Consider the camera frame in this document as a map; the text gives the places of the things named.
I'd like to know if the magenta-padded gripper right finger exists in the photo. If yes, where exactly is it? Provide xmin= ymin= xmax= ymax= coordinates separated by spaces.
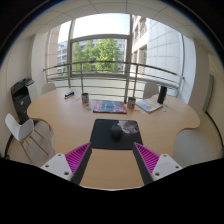
xmin=132 ymin=141 xmax=184 ymax=186

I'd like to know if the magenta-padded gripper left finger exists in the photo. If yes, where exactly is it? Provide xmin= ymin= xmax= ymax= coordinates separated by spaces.
xmin=40 ymin=142 xmax=93 ymax=186

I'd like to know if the black computer mouse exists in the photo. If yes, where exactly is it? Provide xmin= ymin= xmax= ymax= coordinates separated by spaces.
xmin=110 ymin=123 xmax=123 ymax=140

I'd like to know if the black cat-print mouse pad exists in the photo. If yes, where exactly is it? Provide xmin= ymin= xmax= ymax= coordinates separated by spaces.
xmin=89 ymin=118 xmax=144 ymax=151

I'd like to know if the white chair with wooden legs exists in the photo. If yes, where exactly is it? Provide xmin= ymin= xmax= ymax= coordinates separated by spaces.
xmin=4 ymin=113 xmax=50 ymax=164

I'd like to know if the light blue picture book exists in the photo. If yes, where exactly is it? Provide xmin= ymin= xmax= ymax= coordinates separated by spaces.
xmin=135 ymin=98 xmax=164 ymax=114

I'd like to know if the black cylindrical bottle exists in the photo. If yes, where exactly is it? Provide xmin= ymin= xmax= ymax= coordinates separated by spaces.
xmin=157 ymin=85 xmax=168 ymax=105

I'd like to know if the white and red plant pot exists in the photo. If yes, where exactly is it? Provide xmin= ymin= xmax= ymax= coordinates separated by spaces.
xmin=127 ymin=96 xmax=137 ymax=109

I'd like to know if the blue and white mug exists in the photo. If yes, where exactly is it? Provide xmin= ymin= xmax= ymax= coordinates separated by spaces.
xmin=81 ymin=92 xmax=90 ymax=104

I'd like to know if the black office printer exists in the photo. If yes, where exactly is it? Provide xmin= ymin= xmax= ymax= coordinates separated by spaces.
xmin=10 ymin=77 xmax=38 ymax=125

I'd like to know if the red and blue magazine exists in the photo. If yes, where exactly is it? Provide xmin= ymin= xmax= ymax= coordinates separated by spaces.
xmin=92 ymin=99 xmax=128 ymax=115

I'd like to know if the metal balcony railing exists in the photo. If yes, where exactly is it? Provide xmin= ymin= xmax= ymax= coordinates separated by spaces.
xmin=42 ymin=60 xmax=185 ymax=104

